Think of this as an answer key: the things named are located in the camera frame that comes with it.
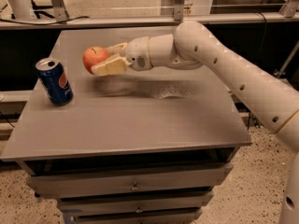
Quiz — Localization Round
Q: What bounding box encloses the grey metal rail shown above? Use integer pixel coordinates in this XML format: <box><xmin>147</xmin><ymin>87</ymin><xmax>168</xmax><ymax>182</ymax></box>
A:
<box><xmin>0</xmin><ymin>12</ymin><xmax>299</xmax><ymax>30</ymax></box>

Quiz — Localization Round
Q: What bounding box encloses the bottom grey drawer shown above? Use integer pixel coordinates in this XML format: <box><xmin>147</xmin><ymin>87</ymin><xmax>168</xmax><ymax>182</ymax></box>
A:
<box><xmin>64</xmin><ymin>208</ymin><xmax>202</xmax><ymax>224</ymax></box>

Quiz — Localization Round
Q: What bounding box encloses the red apple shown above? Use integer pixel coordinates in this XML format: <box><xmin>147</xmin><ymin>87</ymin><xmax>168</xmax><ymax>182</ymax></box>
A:
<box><xmin>82</xmin><ymin>47</ymin><xmax>111</xmax><ymax>74</ymax></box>

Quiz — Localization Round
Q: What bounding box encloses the middle grey drawer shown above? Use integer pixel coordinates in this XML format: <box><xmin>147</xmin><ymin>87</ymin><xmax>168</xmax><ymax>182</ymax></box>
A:
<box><xmin>58</xmin><ymin>189</ymin><xmax>214</xmax><ymax>217</ymax></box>

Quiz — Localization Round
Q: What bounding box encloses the grey drawer cabinet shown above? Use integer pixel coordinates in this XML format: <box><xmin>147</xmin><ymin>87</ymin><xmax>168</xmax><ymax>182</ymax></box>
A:
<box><xmin>0</xmin><ymin>27</ymin><xmax>252</xmax><ymax>224</ymax></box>

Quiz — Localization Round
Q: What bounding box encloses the top grey drawer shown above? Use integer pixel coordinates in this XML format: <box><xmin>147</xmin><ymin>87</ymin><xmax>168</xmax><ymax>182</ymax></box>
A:
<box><xmin>27</xmin><ymin>162</ymin><xmax>233</xmax><ymax>199</ymax></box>

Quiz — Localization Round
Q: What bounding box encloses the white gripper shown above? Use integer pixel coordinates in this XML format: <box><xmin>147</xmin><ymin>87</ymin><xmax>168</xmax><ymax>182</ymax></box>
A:
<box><xmin>92</xmin><ymin>36</ymin><xmax>152</xmax><ymax>77</ymax></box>

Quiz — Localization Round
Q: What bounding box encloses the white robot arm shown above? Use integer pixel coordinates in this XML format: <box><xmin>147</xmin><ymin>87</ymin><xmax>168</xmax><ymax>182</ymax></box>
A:
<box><xmin>92</xmin><ymin>21</ymin><xmax>299</xmax><ymax>224</ymax></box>

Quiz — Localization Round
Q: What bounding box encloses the grey drawer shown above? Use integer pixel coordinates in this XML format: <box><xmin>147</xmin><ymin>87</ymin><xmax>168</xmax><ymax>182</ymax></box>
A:
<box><xmin>27</xmin><ymin>162</ymin><xmax>233</xmax><ymax>199</ymax></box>
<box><xmin>64</xmin><ymin>208</ymin><xmax>202</xmax><ymax>224</ymax></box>
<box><xmin>58</xmin><ymin>189</ymin><xmax>214</xmax><ymax>217</ymax></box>

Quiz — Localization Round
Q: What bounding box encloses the blue pepsi can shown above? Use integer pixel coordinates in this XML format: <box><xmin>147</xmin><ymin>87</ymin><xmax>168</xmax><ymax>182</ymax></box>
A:
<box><xmin>36</xmin><ymin>58</ymin><xmax>73</xmax><ymax>105</ymax></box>

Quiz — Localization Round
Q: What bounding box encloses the black cable on rail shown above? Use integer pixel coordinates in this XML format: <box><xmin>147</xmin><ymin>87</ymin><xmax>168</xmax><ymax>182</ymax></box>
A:
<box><xmin>0</xmin><ymin>15</ymin><xmax>91</xmax><ymax>26</ymax></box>

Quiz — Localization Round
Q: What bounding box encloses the metal bracket post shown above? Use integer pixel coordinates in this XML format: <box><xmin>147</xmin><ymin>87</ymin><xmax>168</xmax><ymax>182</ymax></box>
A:
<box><xmin>174</xmin><ymin>0</ymin><xmax>185</xmax><ymax>21</ymax></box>

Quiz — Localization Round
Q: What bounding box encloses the white pipe background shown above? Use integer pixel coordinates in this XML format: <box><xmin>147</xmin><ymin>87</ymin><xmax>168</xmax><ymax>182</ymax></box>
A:
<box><xmin>7</xmin><ymin>0</ymin><xmax>36</xmax><ymax>20</ymax></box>

